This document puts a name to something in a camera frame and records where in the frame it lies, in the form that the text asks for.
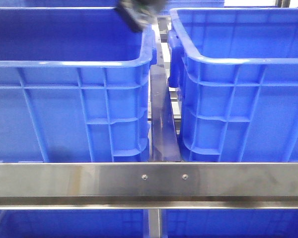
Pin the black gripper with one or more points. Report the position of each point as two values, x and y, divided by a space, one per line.
139 14

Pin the blue crate rear right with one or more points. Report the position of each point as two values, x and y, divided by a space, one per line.
190 3

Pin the blue plastic crate left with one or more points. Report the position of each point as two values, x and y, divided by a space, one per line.
74 85

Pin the blue plastic crate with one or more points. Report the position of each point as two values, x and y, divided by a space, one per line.
74 85
236 71

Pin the blue plastic crate right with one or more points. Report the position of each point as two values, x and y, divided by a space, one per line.
236 71

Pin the steel shelf divider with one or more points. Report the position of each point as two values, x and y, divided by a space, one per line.
164 143

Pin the blue crate rear left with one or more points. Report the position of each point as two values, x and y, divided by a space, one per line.
57 3

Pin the blue crate lower right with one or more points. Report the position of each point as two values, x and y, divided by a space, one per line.
230 223

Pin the blue crate lower left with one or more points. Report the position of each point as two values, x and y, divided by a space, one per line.
74 224

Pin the steel shelf front rail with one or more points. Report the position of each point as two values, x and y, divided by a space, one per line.
162 185

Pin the steel vertical post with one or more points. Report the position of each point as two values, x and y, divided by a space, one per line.
155 223

